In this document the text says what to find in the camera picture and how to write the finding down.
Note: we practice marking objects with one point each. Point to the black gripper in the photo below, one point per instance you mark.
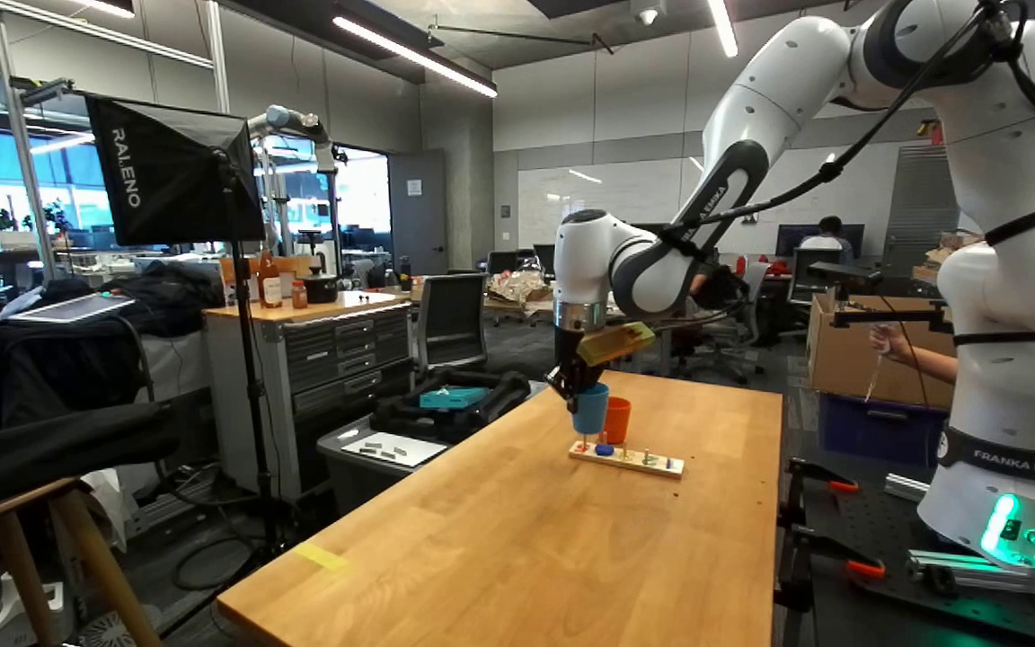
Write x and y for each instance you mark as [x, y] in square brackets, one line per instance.
[585, 356]

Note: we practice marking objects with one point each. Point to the orange handled clamp rear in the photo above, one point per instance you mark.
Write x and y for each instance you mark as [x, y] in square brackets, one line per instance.
[808, 472]

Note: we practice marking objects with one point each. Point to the red bottle on cabinet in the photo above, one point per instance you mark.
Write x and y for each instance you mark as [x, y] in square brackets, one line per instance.
[271, 280]

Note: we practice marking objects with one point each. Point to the orange handled clamp front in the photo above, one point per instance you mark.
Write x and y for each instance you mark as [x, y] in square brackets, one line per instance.
[809, 553]

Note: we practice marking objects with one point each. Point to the grey drawer cabinet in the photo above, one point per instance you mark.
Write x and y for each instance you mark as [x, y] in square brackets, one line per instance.
[300, 376]

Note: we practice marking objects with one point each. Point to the black softbox light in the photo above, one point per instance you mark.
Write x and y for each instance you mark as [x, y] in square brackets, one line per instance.
[175, 175]

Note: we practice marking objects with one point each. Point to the orange plastic cup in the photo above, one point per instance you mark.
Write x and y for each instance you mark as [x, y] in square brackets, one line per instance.
[617, 421]

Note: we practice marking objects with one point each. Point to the orange handled clamp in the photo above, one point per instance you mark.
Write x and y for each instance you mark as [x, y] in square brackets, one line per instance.
[809, 553]
[808, 472]

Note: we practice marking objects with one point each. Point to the wooden number puzzle board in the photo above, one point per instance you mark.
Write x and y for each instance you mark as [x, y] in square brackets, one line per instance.
[628, 459]

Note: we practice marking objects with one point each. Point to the blue storage bin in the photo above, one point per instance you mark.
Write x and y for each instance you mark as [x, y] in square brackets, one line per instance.
[881, 429]

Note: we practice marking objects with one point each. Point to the teal case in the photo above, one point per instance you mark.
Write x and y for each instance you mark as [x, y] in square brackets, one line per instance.
[449, 397]

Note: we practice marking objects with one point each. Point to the wooden stool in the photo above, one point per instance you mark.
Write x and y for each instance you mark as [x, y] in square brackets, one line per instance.
[65, 503]

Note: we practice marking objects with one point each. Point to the blue plastic cup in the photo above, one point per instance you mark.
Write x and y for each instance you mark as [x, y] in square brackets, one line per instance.
[591, 408]

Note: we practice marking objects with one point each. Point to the black pot on cabinet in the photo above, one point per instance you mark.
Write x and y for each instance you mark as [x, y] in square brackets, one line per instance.
[322, 287]

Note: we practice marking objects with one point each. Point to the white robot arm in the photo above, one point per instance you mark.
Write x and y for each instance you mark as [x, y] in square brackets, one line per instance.
[973, 62]

